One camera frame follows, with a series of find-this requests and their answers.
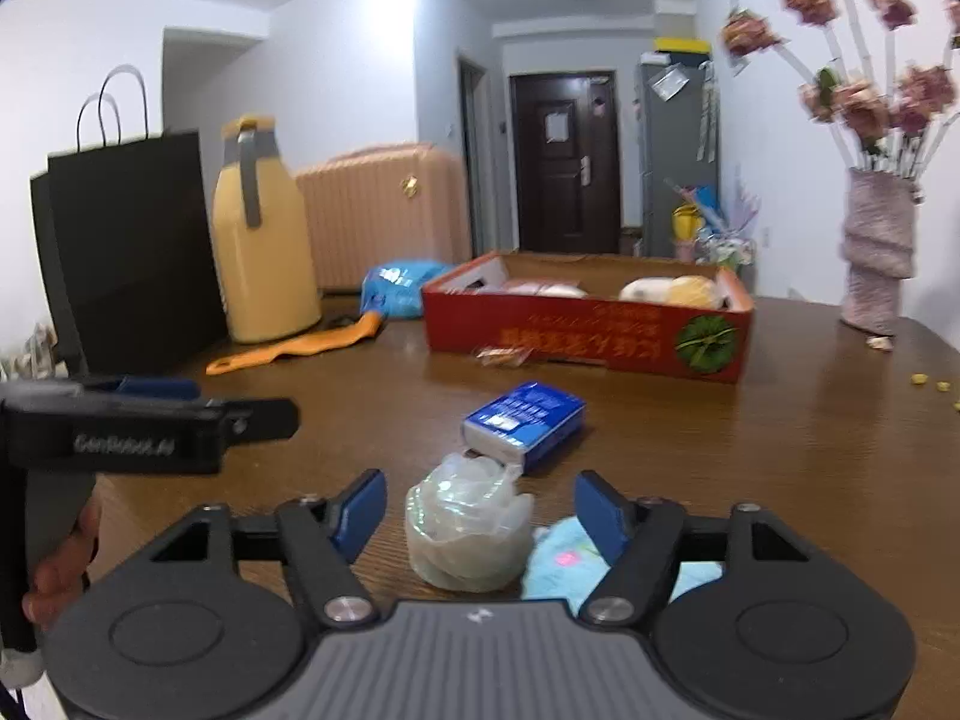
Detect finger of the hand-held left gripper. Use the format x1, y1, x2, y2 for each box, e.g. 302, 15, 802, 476
79, 377, 202, 401
217, 397, 301, 445

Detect clear plastic shower cap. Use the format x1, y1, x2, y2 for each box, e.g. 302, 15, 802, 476
405, 454, 536, 593

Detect pale yellow plush toy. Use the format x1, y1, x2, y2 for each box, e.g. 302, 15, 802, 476
671, 275, 726, 311

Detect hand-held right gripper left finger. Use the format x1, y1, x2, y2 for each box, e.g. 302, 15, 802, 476
150, 469, 389, 629

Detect light blue plush toy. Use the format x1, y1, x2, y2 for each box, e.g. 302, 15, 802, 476
521, 517, 725, 605

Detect red cardboard box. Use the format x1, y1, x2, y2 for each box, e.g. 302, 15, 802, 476
421, 251, 755, 384

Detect purple feather flowers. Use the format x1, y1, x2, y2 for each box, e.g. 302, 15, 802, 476
724, 186, 760, 241

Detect blue tissue pack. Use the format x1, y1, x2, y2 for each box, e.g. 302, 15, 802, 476
460, 381, 587, 476

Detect white plush toy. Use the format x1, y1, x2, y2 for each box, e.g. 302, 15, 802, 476
619, 277, 680, 305

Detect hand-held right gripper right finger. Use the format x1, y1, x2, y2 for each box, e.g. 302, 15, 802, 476
574, 471, 809, 625

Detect grey refrigerator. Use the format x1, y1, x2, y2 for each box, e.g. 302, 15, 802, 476
634, 60, 721, 260

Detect yellow cylindrical container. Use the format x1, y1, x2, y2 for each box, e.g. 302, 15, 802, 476
210, 115, 323, 344

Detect person's left hand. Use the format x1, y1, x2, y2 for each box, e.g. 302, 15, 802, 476
22, 495, 103, 629

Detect scattered yellow crumbs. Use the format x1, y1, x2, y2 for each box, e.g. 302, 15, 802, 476
906, 372, 960, 412

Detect orange strap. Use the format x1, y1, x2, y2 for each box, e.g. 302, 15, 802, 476
206, 313, 387, 377

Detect pink ribbed vase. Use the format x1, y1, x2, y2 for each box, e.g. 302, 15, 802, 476
838, 169, 920, 337

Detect black paper bag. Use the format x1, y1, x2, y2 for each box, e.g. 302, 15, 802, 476
30, 66, 230, 377

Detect dark brown door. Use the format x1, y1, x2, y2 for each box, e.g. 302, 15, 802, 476
510, 71, 622, 254

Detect blue wet wipes packet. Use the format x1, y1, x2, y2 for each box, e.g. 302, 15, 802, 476
360, 260, 455, 322

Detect dried pink roses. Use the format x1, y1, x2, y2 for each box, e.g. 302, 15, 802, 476
720, 0, 960, 175

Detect pink ribbed suitcase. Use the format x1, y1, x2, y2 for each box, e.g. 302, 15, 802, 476
295, 142, 473, 293

